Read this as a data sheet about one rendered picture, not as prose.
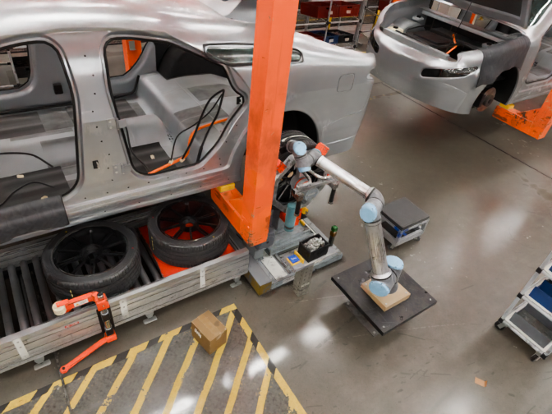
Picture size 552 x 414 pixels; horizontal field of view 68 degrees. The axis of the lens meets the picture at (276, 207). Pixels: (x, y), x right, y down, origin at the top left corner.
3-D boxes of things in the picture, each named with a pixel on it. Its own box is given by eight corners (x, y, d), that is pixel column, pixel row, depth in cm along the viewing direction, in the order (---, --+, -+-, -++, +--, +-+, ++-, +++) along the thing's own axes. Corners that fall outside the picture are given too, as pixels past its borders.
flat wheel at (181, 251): (193, 204, 384) (192, 184, 369) (244, 240, 355) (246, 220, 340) (132, 238, 342) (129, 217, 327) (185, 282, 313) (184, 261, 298)
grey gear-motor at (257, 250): (250, 229, 394) (252, 201, 372) (273, 258, 369) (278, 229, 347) (233, 235, 386) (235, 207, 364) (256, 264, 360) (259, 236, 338)
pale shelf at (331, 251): (324, 241, 343) (324, 238, 342) (337, 254, 333) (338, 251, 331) (282, 258, 323) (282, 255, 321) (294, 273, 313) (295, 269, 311)
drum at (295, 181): (301, 184, 341) (304, 170, 332) (317, 199, 328) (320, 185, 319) (287, 189, 334) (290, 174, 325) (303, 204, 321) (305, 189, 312)
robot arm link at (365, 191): (393, 195, 282) (314, 143, 299) (386, 204, 274) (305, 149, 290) (385, 206, 290) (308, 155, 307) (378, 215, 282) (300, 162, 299)
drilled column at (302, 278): (301, 284, 359) (308, 251, 332) (307, 292, 352) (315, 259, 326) (292, 289, 354) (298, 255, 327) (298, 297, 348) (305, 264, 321)
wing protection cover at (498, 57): (494, 72, 516) (513, 30, 483) (516, 82, 497) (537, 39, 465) (459, 80, 482) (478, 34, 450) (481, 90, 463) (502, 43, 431)
